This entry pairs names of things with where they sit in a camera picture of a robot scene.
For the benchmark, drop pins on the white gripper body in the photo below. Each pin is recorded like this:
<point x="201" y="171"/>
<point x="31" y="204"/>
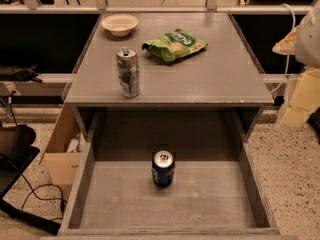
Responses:
<point x="309" y="42"/>

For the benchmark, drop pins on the blue pepsi can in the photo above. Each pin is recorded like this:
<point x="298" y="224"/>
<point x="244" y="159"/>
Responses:
<point x="163" y="168"/>

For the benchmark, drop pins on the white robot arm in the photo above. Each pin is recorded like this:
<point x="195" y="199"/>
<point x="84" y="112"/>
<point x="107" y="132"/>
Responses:
<point x="303" y="42"/>

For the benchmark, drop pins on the grey counter cabinet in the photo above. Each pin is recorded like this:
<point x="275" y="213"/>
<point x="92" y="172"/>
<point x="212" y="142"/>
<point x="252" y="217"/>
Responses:
<point x="222" y="75"/>

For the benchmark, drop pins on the open grey drawer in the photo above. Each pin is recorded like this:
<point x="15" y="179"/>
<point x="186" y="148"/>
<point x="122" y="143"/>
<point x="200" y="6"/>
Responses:
<point x="215" y="193"/>

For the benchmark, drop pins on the silver energy drink can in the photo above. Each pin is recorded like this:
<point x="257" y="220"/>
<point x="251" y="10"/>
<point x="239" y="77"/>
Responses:
<point x="128" y="71"/>

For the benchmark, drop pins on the green chip bag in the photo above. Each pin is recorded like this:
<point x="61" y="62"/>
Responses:
<point x="174" y="45"/>

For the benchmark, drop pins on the white paper bowl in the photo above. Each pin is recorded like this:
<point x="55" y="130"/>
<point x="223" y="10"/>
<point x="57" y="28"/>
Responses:
<point x="120" y="25"/>

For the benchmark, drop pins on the cardboard box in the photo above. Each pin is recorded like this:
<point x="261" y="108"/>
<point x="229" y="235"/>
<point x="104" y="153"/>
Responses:
<point x="63" y="151"/>

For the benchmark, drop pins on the black chair base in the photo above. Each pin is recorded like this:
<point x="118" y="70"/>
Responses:
<point x="16" y="153"/>

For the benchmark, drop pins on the metal railing frame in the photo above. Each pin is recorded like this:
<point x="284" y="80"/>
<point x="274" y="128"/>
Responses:
<point x="160" y="4"/>

